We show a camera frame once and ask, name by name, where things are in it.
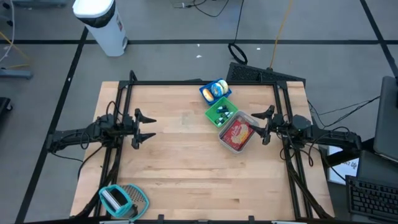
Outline white plastic bin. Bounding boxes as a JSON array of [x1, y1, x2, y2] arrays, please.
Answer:
[[218, 110, 259, 154]]

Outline grey metal base bar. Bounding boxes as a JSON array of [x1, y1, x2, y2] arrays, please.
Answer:
[[0, 68, 34, 80], [12, 0, 68, 9]]

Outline white frosted toy donut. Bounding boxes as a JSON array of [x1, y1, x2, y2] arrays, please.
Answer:
[[217, 79, 230, 94]]

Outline green plastic basket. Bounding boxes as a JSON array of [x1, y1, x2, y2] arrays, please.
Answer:
[[204, 96, 239, 128]]

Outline yellow cable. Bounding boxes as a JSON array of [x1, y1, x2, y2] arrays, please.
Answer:
[[269, 0, 294, 70]]

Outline black perforated panel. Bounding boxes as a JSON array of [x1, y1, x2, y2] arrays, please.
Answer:
[[225, 62, 307, 87]]

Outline teal box grater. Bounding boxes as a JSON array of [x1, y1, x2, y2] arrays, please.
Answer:
[[98, 183, 150, 222]]

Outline white paper sheet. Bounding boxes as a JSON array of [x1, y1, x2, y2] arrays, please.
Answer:
[[327, 144, 361, 186]]

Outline black coiled cable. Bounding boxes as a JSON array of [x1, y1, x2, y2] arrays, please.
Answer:
[[227, 42, 249, 65]]

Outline black aluminium table frame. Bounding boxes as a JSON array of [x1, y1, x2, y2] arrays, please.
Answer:
[[73, 70, 336, 222]]

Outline blue plastic basket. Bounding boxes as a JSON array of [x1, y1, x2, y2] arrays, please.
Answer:
[[198, 78, 233, 106]]

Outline black keyboard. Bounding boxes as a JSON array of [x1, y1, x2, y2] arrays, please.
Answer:
[[345, 174, 398, 223]]

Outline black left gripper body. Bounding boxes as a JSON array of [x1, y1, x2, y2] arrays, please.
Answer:
[[122, 108, 141, 150]]

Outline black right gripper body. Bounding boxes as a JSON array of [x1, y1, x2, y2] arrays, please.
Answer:
[[263, 113, 285, 146]]

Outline grey flat panel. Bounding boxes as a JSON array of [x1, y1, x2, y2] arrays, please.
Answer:
[[372, 75, 398, 163]]

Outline red snack packet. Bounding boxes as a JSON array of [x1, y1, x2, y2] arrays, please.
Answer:
[[221, 118, 254, 147]]

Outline white trash can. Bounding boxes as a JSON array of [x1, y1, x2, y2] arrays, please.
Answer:
[[72, 0, 129, 58]]

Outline blue frosted toy donut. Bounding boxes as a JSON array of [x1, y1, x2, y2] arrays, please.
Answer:
[[210, 82, 224, 98]]

